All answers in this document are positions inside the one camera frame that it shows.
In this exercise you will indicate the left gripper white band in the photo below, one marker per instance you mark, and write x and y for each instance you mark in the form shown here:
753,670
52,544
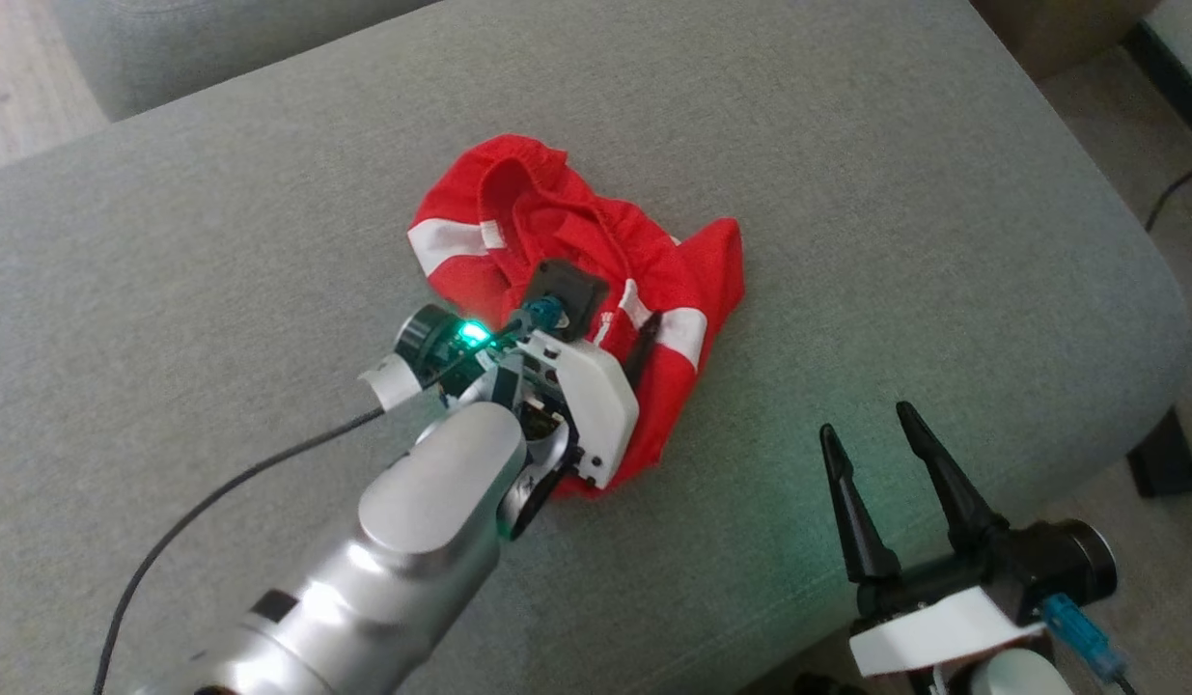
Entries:
600,405

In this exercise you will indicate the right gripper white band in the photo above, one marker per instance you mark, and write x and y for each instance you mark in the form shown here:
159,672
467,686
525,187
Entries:
943,632

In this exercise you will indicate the red shorts with white stripes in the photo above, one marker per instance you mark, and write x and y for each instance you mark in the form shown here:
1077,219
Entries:
567,208

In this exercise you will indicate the black sofa leg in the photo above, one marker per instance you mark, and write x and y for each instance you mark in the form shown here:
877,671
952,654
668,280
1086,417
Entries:
1163,458

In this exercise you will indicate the grey fabric sofa seat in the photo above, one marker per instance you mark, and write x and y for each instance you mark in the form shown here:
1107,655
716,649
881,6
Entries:
267,241

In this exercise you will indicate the black edged furniture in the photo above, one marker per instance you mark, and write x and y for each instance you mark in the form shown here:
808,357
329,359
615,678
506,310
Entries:
1170,82

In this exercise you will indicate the grey sofa section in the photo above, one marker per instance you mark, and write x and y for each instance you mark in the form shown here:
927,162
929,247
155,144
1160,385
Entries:
219,48

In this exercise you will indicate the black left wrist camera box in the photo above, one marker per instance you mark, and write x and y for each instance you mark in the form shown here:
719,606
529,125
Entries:
567,288

